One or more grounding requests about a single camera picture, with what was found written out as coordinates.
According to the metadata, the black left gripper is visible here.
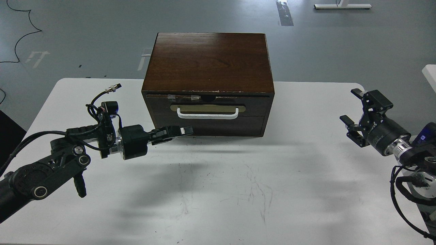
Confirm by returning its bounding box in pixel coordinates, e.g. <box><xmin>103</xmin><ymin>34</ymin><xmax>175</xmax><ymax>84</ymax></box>
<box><xmin>118</xmin><ymin>125</ymin><xmax>193</xmax><ymax>160</ymax></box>

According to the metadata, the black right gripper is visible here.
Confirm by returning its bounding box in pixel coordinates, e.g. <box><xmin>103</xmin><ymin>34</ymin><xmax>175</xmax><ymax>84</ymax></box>
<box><xmin>339</xmin><ymin>88</ymin><xmax>411</xmax><ymax>156</ymax></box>

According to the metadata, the wooden drawer with white handle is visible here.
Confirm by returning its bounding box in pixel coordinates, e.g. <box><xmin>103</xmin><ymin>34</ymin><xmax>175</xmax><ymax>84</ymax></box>
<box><xmin>145</xmin><ymin>94</ymin><xmax>272</xmax><ymax>118</ymax></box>

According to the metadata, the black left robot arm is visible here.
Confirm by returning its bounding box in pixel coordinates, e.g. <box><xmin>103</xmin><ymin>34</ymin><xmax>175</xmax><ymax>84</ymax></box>
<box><xmin>0</xmin><ymin>84</ymin><xmax>193</xmax><ymax>222</ymax></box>

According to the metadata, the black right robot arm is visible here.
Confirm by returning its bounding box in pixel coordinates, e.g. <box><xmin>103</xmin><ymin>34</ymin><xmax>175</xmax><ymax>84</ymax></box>
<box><xmin>340</xmin><ymin>88</ymin><xmax>436</xmax><ymax>241</ymax></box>

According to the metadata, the dark wooden drawer cabinet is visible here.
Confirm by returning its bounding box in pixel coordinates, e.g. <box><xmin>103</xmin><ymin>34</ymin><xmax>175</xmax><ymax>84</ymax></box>
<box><xmin>141</xmin><ymin>32</ymin><xmax>275</xmax><ymax>137</ymax></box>

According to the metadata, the white table at right edge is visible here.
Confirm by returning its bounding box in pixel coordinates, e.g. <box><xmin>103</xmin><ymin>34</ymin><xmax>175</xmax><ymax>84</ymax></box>
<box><xmin>422</xmin><ymin>64</ymin><xmax>436</xmax><ymax>92</ymax></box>

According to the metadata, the white table leg base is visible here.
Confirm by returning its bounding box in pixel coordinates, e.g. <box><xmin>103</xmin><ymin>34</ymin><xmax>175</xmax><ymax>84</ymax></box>
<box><xmin>314</xmin><ymin>0</ymin><xmax>372</xmax><ymax>10</ymax></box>

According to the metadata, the grey floor tape strip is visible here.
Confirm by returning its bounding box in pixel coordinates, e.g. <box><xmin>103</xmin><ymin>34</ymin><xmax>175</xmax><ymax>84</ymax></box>
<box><xmin>276</xmin><ymin>0</ymin><xmax>294</xmax><ymax>27</ymax></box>

